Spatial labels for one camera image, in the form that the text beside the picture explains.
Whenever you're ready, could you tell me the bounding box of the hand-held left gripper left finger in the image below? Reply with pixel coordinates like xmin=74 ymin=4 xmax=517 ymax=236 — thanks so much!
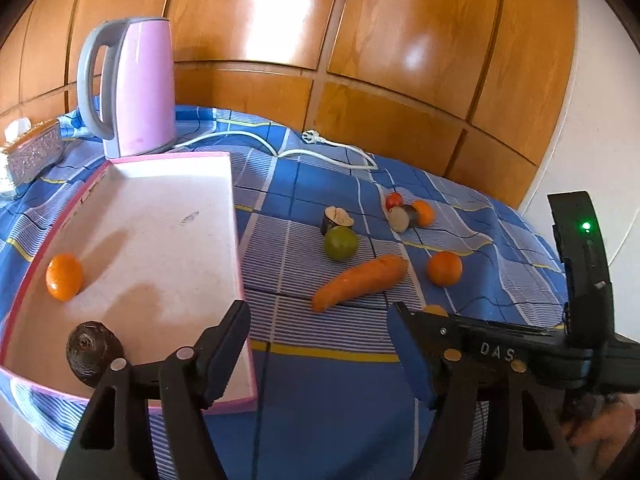
xmin=56 ymin=299 xmax=252 ymax=480

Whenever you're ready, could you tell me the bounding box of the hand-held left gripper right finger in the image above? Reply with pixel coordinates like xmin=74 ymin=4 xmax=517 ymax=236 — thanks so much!
xmin=387 ymin=301 xmax=583 ymax=480

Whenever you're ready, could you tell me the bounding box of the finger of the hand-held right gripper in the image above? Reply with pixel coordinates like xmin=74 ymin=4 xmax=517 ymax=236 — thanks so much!
xmin=407 ymin=309 xmax=571 ymax=375

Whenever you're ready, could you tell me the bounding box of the carrot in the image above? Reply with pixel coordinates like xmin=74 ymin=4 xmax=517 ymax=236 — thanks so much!
xmin=311 ymin=254 xmax=409 ymax=314

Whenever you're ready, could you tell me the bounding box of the white tray with pink rim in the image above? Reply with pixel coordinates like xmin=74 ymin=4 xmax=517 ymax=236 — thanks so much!
xmin=0 ymin=151 xmax=259 ymax=415

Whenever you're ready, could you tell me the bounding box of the green lime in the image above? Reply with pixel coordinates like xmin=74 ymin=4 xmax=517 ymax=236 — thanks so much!
xmin=324 ymin=226 xmax=359 ymax=262

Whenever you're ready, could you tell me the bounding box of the small orange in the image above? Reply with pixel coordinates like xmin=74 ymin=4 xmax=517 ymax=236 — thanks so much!
xmin=411 ymin=200 xmax=436 ymax=227

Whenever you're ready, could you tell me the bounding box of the eggplant piece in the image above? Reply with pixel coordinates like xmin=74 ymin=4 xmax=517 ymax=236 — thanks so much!
xmin=389 ymin=204 xmax=423 ymax=233
xmin=321 ymin=206 xmax=355 ymax=235

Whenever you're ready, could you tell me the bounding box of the person's right hand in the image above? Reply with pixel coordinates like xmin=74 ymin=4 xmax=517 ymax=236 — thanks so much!
xmin=560 ymin=392 xmax=638 ymax=466

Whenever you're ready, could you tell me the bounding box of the blue plaid tablecloth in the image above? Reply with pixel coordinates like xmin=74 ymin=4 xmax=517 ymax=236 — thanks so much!
xmin=0 ymin=105 xmax=581 ymax=480

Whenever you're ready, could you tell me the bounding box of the dark brown avocado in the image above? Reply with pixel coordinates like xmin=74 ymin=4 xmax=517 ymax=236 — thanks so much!
xmin=66 ymin=321 xmax=125 ymax=388

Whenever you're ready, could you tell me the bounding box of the glitter tissue box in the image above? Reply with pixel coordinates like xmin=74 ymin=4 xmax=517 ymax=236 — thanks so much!
xmin=0 ymin=118 xmax=67 ymax=186

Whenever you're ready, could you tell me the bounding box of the pink electric kettle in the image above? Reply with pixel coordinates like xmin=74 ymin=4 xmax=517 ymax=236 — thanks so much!
xmin=76 ymin=17 xmax=177 ymax=160

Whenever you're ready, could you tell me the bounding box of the wooden wardrobe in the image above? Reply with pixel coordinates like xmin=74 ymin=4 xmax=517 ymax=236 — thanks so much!
xmin=0 ymin=0 xmax=583 ymax=211

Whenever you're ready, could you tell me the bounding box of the white kettle power cord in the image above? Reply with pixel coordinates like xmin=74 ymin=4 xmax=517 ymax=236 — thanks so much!
xmin=172 ymin=130 xmax=378 ymax=171

